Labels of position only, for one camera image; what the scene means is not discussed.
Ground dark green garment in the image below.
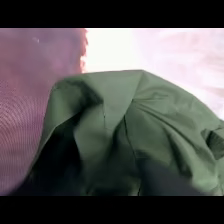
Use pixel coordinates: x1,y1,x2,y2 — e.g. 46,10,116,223
13,69,224,197

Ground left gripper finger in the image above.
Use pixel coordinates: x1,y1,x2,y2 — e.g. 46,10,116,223
138,159,205,197

